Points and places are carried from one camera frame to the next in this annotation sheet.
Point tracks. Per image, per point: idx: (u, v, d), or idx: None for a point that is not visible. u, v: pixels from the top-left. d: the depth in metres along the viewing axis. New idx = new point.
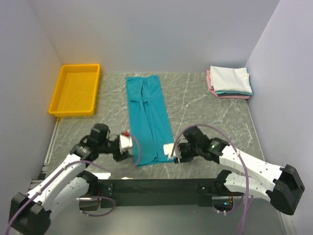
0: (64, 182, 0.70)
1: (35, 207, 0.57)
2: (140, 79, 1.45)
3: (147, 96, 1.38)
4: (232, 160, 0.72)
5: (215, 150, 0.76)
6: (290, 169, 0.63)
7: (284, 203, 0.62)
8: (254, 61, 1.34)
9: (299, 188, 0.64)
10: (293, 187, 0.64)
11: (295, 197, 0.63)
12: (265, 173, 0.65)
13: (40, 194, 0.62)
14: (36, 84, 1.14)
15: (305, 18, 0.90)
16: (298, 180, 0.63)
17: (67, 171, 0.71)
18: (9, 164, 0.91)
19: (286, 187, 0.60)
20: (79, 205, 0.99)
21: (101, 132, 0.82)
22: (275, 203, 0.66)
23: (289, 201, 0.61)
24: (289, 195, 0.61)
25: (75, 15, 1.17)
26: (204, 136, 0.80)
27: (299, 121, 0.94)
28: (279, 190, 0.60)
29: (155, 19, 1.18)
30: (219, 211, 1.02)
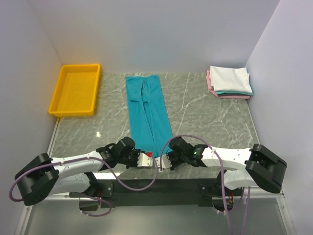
0: (81, 168, 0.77)
1: (48, 173, 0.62)
2: (140, 79, 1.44)
3: (147, 96, 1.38)
4: (210, 158, 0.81)
5: (197, 155, 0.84)
6: (257, 147, 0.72)
7: (264, 180, 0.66)
8: (255, 61, 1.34)
9: (277, 162, 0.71)
10: (272, 164, 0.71)
11: (276, 173, 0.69)
12: (238, 158, 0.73)
13: (61, 165, 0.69)
14: (35, 84, 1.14)
15: (306, 18, 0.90)
16: (272, 156, 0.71)
17: (89, 161, 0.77)
18: (9, 164, 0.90)
19: (256, 163, 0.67)
20: (79, 205, 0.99)
21: (126, 148, 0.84)
22: (260, 186, 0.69)
23: (270, 176, 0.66)
24: (266, 171, 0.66)
25: (75, 15, 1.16)
26: (188, 145, 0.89)
27: (299, 121, 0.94)
28: (251, 168, 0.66)
29: (155, 19, 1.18)
30: (219, 211, 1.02)
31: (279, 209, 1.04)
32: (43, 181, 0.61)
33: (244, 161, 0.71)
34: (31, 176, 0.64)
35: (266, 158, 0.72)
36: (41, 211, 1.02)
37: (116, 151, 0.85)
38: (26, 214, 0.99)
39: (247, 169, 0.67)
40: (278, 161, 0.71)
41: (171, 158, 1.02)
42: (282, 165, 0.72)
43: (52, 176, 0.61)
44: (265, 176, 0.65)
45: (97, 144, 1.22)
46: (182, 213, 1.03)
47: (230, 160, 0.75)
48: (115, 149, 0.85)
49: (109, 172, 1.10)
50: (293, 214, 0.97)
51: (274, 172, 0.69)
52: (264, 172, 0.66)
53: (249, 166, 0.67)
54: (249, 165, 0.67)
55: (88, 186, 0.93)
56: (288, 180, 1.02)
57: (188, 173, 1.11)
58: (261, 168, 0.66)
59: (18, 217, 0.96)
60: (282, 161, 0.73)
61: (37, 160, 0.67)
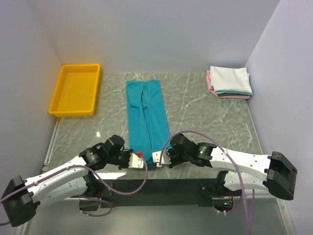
0: (63, 180, 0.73)
1: (24, 197, 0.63)
2: (140, 82, 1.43)
3: (147, 101, 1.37)
4: (221, 161, 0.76)
5: (203, 155, 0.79)
6: (277, 155, 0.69)
7: (282, 189, 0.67)
8: (255, 61, 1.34)
9: (292, 171, 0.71)
10: (286, 172, 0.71)
11: (292, 181, 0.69)
12: (256, 165, 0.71)
13: (35, 186, 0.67)
14: (35, 83, 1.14)
15: (305, 18, 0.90)
16: (288, 164, 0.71)
17: (69, 172, 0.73)
18: (9, 164, 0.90)
19: (277, 173, 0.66)
20: (79, 205, 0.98)
21: (115, 146, 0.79)
22: (275, 194, 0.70)
23: (287, 187, 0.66)
24: (284, 181, 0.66)
25: (75, 15, 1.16)
26: (191, 144, 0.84)
27: (299, 121, 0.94)
28: (272, 178, 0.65)
29: (155, 19, 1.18)
30: (219, 210, 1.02)
31: (278, 209, 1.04)
32: (21, 204, 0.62)
33: (263, 169, 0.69)
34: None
35: (281, 166, 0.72)
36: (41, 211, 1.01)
37: (104, 151, 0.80)
38: None
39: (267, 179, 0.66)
40: (292, 170, 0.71)
41: (171, 155, 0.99)
42: (294, 172, 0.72)
43: (29, 199, 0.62)
44: (284, 187, 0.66)
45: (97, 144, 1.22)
46: (182, 212, 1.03)
47: (246, 166, 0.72)
48: (103, 149, 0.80)
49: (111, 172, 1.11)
50: (293, 214, 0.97)
51: (290, 181, 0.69)
52: (283, 182, 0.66)
53: (269, 177, 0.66)
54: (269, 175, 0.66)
55: (87, 187, 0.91)
56: None
57: (188, 173, 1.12)
58: (281, 178, 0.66)
59: None
60: (294, 167, 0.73)
61: (12, 184, 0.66)
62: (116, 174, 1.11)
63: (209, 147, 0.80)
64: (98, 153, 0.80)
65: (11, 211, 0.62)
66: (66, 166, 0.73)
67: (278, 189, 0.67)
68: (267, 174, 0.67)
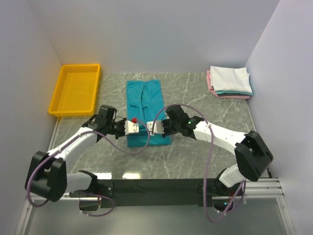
0: (79, 147, 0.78)
1: (55, 162, 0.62)
2: (140, 82, 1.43)
3: (147, 101, 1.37)
4: (202, 131, 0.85)
5: (192, 125, 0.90)
6: (252, 134, 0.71)
7: (247, 165, 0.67)
8: (255, 61, 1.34)
9: (266, 154, 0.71)
10: (260, 154, 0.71)
11: (262, 163, 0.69)
12: (229, 138, 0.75)
13: (60, 152, 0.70)
14: (35, 84, 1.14)
15: (305, 18, 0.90)
16: (263, 147, 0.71)
17: (82, 137, 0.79)
18: (9, 164, 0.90)
19: (245, 147, 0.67)
20: (79, 205, 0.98)
21: (109, 112, 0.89)
22: (242, 172, 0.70)
23: (254, 164, 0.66)
24: (252, 157, 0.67)
25: (75, 15, 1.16)
26: (184, 115, 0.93)
27: (299, 120, 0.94)
28: (239, 150, 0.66)
29: (155, 19, 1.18)
30: (219, 211, 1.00)
31: (279, 209, 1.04)
32: (54, 171, 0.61)
33: (234, 143, 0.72)
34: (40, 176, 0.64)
35: (257, 148, 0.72)
36: (41, 212, 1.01)
37: (103, 118, 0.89)
38: (26, 214, 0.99)
39: (235, 150, 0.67)
40: (266, 153, 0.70)
41: (165, 125, 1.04)
42: (269, 158, 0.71)
43: (60, 164, 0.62)
44: (250, 162, 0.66)
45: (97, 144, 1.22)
46: (182, 212, 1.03)
47: (221, 139, 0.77)
48: (100, 117, 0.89)
49: (107, 173, 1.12)
50: (293, 214, 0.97)
51: (260, 163, 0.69)
52: (251, 157, 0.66)
53: (238, 149, 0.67)
54: (238, 147, 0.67)
55: (91, 178, 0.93)
56: (287, 180, 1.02)
57: (188, 173, 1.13)
58: (250, 153, 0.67)
59: (18, 217, 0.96)
60: (271, 155, 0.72)
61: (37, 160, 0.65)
62: (108, 175, 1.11)
63: (197, 118, 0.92)
64: (97, 123, 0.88)
65: (49, 179, 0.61)
66: (78, 134, 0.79)
67: (244, 165, 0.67)
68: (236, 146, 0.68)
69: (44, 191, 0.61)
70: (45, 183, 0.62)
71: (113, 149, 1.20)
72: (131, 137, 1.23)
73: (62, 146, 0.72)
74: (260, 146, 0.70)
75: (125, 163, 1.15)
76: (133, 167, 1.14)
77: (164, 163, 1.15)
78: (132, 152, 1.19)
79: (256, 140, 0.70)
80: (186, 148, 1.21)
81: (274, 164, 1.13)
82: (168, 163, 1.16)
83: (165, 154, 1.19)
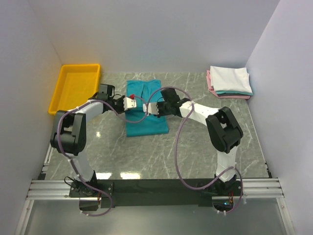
0: (90, 111, 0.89)
1: (77, 115, 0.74)
2: (140, 82, 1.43)
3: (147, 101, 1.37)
4: (186, 109, 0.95)
5: (180, 104, 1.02)
6: (225, 109, 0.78)
7: (215, 133, 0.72)
8: (255, 61, 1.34)
9: (235, 129, 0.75)
10: (231, 128, 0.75)
11: (231, 135, 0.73)
12: (205, 112, 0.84)
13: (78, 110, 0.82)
14: (35, 84, 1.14)
15: (306, 18, 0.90)
16: (234, 121, 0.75)
17: (91, 104, 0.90)
18: (9, 164, 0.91)
19: (214, 117, 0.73)
20: (79, 205, 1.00)
21: (108, 88, 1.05)
22: (212, 141, 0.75)
23: (221, 132, 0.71)
24: (220, 127, 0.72)
25: (74, 14, 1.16)
26: (176, 96, 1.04)
27: (299, 119, 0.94)
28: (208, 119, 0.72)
29: (155, 19, 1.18)
30: (219, 211, 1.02)
31: (278, 209, 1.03)
32: (78, 121, 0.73)
33: (207, 115, 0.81)
34: (64, 130, 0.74)
35: (228, 123, 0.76)
36: (41, 212, 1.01)
37: (104, 94, 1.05)
38: (26, 214, 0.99)
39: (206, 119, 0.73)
40: (235, 128, 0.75)
41: (159, 106, 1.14)
42: (239, 134, 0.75)
43: (82, 116, 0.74)
44: (218, 130, 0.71)
45: (97, 144, 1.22)
46: (182, 212, 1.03)
47: (198, 113, 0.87)
48: (101, 93, 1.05)
49: (106, 172, 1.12)
50: (293, 214, 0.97)
51: (229, 134, 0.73)
52: (219, 127, 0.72)
53: (208, 119, 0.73)
54: (209, 118, 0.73)
55: (92, 173, 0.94)
56: (287, 179, 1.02)
57: (188, 173, 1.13)
58: (218, 124, 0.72)
59: (18, 218, 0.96)
60: (241, 131, 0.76)
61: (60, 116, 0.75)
62: (104, 176, 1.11)
63: (186, 99, 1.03)
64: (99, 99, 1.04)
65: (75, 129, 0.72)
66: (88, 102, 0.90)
67: (213, 134, 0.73)
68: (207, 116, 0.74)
69: (70, 141, 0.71)
70: (70, 135, 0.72)
71: (113, 149, 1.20)
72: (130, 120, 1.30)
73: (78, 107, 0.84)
74: (231, 120, 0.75)
75: (125, 163, 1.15)
76: (133, 167, 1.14)
77: (164, 163, 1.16)
78: (132, 152, 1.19)
79: (226, 114, 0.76)
80: (186, 148, 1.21)
81: (274, 164, 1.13)
82: (168, 163, 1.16)
83: (165, 154, 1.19)
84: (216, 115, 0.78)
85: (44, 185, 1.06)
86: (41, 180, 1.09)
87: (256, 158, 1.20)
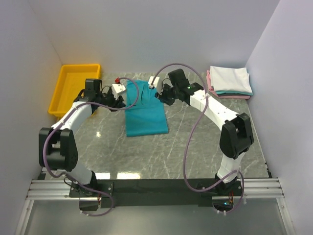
0: (79, 119, 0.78)
1: (62, 133, 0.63)
2: (141, 82, 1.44)
3: (147, 101, 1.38)
4: (199, 101, 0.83)
5: (191, 91, 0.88)
6: (244, 117, 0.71)
7: (228, 142, 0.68)
8: (255, 61, 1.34)
9: (248, 138, 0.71)
10: (243, 136, 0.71)
11: (243, 144, 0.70)
12: (221, 114, 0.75)
13: (64, 124, 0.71)
14: (35, 84, 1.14)
15: (306, 18, 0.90)
16: (249, 130, 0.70)
17: (79, 110, 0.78)
18: (9, 164, 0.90)
19: (233, 127, 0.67)
20: (79, 205, 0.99)
21: (95, 83, 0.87)
22: (223, 146, 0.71)
23: (234, 143, 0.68)
24: (235, 137, 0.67)
25: (74, 15, 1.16)
26: (185, 80, 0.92)
27: (299, 119, 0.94)
28: (226, 127, 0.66)
29: (155, 19, 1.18)
30: (219, 211, 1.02)
31: (278, 209, 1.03)
32: (64, 142, 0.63)
33: (224, 119, 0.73)
34: (52, 149, 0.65)
35: (242, 130, 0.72)
36: (41, 211, 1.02)
37: (92, 91, 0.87)
38: (26, 214, 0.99)
39: (223, 127, 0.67)
40: (249, 137, 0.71)
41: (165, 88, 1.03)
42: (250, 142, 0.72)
43: (69, 133, 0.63)
44: (232, 139, 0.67)
45: (97, 144, 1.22)
46: (182, 212, 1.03)
47: (213, 113, 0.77)
48: (88, 90, 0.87)
49: (106, 172, 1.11)
50: (293, 214, 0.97)
51: (241, 143, 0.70)
52: (234, 137, 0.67)
53: (226, 126, 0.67)
54: (227, 125, 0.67)
55: (91, 174, 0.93)
56: (287, 179, 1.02)
57: (188, 173, 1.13)
58: (234, 133, 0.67)
59: (18, 218, 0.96)
60: (253, 140, 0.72)
61: (45, 134, 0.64)
62: (104, 176, 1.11)
63: (197, 85, 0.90)
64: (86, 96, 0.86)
65: (63, 150, 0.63)
66: (74, 107, 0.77)
67: (227, 142, 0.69)
68: (225, 124, 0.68)
69: (61, 161, 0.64)
70: (58, 155, 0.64)
71: (113, 149, 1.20)
72: (130, 119, 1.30)
73: (63, 119, 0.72)
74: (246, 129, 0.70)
75: (125, 163, 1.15)
76: (133, 167, 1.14)
77: (164, 163, 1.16)
78: (132, 152, 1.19)
79: (244, 123, 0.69)
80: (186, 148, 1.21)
81: (274, 164, 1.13)
82: (168, 163, 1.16)
83: (165, 154, 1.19)
84: (233, 120, 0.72)
85: (45, 184, 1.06)
86: (41, 180, 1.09)
87: (256, 158, 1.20)
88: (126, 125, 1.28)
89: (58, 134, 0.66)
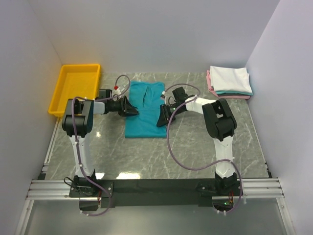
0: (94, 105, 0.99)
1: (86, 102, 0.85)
2: (144, 84, 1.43)
3: (149, 104, 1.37)
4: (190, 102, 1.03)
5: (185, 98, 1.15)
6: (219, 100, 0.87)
7: (209, 120, 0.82)
8: (254, 61, 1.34)
9: (229, 118, 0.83)
10: (225, 117, 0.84)
11: (225, 124, 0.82)
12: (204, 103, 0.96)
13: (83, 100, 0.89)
14: (35, 84, 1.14)
15: (306, 19, 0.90)
16: (228, 111, 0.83)
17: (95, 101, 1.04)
18: (9, 164, 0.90)
19: (210, 105, 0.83)
20: (79, 205, 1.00)
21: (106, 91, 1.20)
22: (207, 127, 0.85)
23: (214, 119, 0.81)
24: (213, 115, 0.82)
25: (74, 14, 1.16)
26: (184, 93, 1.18)
27: (298, 119, 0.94)
28: (204, 106, 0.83)
29: (155, 19, 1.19)
30: (219, 211, 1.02)
31: (278, 209, 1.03)
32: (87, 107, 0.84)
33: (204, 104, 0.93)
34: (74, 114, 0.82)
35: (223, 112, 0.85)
36: (41, 212, 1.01)
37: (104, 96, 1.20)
38: (26, 214, 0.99)
39: (202, 106, 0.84)
40: (230, 118, 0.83)
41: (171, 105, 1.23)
42: (232, 123, 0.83)
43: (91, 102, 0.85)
44: (211, 117, 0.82)
45: (97, 144, 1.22)
46: (182, 212, 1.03)
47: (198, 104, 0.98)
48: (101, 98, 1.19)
49: (100, 172, 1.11)
50: (293, 214, 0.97)
51: (223, 123, 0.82)
52: (212, 114, 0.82)
53: (204, 106, 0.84)
54: (205, 105, 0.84)
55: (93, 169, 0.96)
56: (287, 179, 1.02)
57: (188, 173, 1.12)
58: (212, 111, 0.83)
59: (18, 218, 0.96)
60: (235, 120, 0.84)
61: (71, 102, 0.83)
62: (99, 175, 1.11)
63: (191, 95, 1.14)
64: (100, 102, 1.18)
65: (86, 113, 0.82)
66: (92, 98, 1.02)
67: (208, 120, 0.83)
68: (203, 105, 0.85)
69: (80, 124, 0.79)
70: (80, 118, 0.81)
71: (113, 149, 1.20)
72: (130, 121, 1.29)
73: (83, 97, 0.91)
74: (226, 110, 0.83)
75: (125, 163, 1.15)
76: (133, 167, 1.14)
77: (164, 163, 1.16)
78: (132, 152, 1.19)
79: (222, 104, 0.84)
80: (186, 148, 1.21)
81: (274, 164, 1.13)
82: (168, 163, 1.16)
83: (165, 154, 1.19)
84: (213, 105, 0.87)
85: (45, 185, 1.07)
86: (41, 180, 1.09)
87: (256, 158, 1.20)
88: (126, 127, 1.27)
89: (81, 105, 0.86)
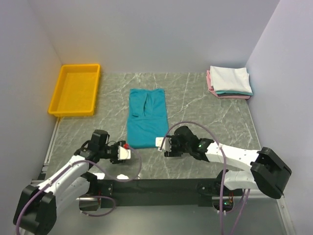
0: (71, 178, 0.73)
1: (43, 199, 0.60)
2: (144, 92, 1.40)
3: (150, 112, 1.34)
4: (215, 153, 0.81)
5: (203, 148, 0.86)
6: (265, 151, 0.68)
7: (268, 185, 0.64)
8: (255, 61, 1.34)
9: (282, 169, 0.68)
10: (278, 170, 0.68)
11: (281, 179, 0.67)
12: (243, 158, 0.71)
13: (51, 186, 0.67)
14: (35, 83, 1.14)
15: (306, 18, 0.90)
16: (279, 161, 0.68)
17: (74, 167, 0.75)
18: (9, 164, 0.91)
19: (261, 165, 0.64)
20: (79, 205, 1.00)
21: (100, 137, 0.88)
22: (262, 189, 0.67)
23: (274, 182, 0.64)
24: (271, 176, 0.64)
25: (74, 15, 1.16)
26: (193, 136, 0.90)
27: (299, 120, 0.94)
28: (257, 171, 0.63)
29: (155, 19, 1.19)
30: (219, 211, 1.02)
31: (279, 209, 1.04)
32: (43, 207, 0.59)
33: (249, 162, 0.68)
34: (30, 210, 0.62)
35: (272, 164, 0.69)
36: None
37: (96, 145, 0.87)
38: None
39: (253, 171, 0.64)
40: (283, 169, 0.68)
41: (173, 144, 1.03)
42: (286, 173, 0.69)
43: (50, 199, 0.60)
44: (270, 180, 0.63)
45: None
46: (182, 213, 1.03)
47: (234, 159, 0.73)
48: (93, 143, 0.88)
49: (101, 172, 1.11)
50: (293, 214, 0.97)
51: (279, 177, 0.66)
52: (270, 176, 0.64)
53: (256, 169, 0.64)
54: (256, 167, 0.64)
55: (89, 182, 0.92)
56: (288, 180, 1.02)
57: (188, 173, 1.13)
58: (267, 172, 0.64)
59: None
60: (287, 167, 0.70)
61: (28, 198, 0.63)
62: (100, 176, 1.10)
63: (207, 140, 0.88)
64: (89, 149, 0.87)
65: (37, 217, 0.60)
66: (70, 164, 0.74)
67: (263, 183, 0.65)
68: (252, 167, 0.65)
69: (33, 225, 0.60)
70: (33, 219, 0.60)
71: None
72: (132, 131, 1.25)
73: (53, 178, 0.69)
74: (275, 161, 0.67)
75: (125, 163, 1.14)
76: (133, 167, 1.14)
77: (164, 163, 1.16)
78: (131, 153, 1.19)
79: (270, 156, 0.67)
80: None
81: None
82: (168, 163, 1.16)
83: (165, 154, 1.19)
84: (257, 159, 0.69)
85: None
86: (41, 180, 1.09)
87: None
88: (129, 137, 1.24)
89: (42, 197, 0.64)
